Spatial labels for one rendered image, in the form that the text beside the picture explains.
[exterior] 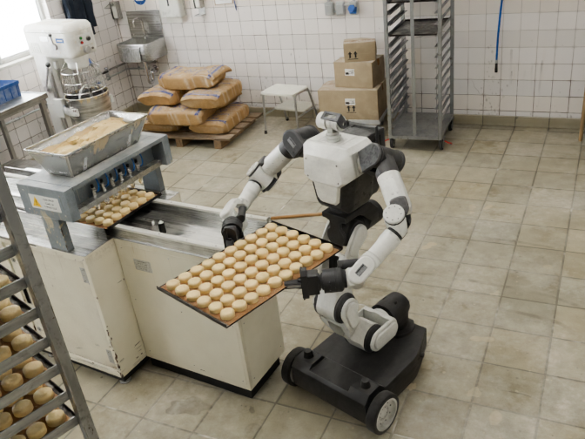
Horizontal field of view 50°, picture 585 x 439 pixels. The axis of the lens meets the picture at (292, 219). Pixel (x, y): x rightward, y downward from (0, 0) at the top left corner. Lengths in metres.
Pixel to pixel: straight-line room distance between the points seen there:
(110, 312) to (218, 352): 0.59
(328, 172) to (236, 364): 1.13
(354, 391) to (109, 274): 1.32
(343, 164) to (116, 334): 1.56
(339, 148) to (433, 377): 1.39
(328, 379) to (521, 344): 1.10
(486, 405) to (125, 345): 1.83
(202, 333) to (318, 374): 0.60
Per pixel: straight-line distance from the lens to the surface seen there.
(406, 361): 3.18
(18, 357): 1.71
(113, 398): 3.56
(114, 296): 3.31
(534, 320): 3.76
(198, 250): 2.86
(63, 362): 1.74
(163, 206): 3.33
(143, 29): 7.71
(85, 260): 3.13
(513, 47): 6.21
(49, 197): 3.07
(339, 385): 3.04
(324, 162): 2.52
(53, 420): 1.90
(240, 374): 3.19
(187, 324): 3.20
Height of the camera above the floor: 2.26
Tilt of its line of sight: 28 degrees down
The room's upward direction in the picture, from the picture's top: 7 degrees counter-clockwise
